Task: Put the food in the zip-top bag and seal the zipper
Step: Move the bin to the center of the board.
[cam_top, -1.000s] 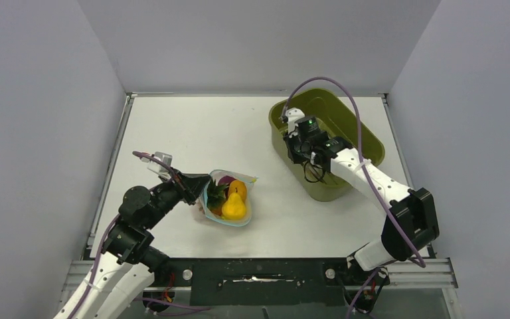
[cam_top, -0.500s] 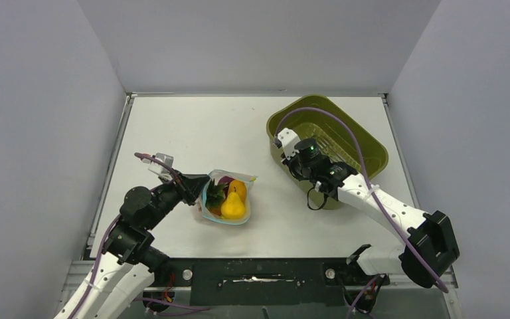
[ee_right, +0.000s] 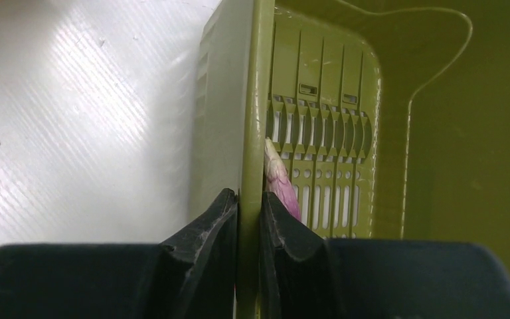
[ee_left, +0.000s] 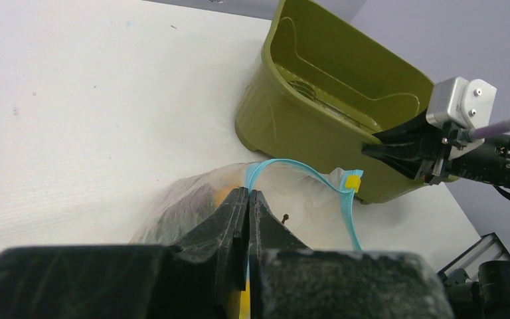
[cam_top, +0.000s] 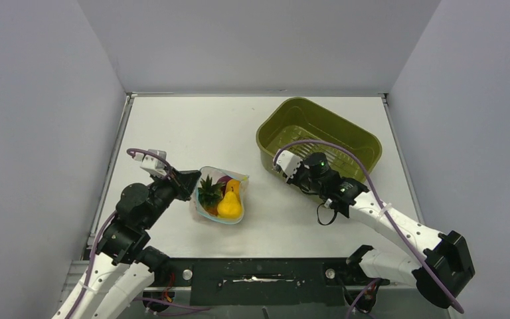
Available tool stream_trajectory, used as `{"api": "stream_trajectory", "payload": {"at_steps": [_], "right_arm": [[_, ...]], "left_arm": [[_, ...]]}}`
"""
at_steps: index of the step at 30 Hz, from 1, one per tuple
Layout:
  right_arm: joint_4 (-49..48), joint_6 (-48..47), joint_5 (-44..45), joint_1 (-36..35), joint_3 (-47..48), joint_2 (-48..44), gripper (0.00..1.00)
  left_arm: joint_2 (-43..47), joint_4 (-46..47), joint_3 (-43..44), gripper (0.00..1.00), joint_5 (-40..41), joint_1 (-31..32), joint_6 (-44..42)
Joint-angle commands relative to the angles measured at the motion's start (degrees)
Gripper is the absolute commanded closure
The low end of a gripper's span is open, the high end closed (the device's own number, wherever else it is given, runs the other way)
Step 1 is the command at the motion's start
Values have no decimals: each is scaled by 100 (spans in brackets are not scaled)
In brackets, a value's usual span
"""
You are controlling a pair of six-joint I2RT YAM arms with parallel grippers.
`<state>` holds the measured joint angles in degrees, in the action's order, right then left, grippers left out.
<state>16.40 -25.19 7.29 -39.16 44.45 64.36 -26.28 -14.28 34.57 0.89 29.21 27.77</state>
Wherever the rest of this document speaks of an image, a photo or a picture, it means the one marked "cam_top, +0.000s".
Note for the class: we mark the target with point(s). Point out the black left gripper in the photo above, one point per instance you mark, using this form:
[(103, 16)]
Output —
[(183, 181)]

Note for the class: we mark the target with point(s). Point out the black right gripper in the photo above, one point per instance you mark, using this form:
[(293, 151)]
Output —
[(294, 179)]

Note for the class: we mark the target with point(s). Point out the orange toy pineapple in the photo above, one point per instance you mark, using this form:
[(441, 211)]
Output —
[(210, 193)]

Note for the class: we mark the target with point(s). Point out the purple red onion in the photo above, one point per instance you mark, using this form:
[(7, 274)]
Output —
[(224, 179)]

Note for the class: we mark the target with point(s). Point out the clear zip top bag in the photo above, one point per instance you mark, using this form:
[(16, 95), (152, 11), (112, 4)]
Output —
[(216, 173)]

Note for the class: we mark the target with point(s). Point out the yellow toy pear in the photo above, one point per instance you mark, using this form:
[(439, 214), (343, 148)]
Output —
[(230, 206)]

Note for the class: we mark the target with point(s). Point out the olive green plastic basket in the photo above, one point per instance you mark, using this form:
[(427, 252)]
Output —
[(302, 119)]

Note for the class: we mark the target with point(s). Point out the small orange toy fruit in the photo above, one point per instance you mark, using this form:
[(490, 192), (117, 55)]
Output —
[(233, 186)]

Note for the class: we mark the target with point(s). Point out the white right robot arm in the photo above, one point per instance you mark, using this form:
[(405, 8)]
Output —
[(439, 265)]

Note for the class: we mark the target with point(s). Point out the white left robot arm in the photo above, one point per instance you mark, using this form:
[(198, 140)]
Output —
[(121, 263)]

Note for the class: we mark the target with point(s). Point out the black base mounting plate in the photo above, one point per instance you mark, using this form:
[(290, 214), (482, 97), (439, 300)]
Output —
[(258, 282)]

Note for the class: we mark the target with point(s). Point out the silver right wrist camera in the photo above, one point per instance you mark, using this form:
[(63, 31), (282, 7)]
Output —
[(287, 163)]

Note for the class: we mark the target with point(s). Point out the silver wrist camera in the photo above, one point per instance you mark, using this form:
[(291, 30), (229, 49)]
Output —
[(152, 165), (287, 163)]

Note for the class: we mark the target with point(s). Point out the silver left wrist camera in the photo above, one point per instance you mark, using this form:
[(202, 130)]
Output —
[(152, 165)]

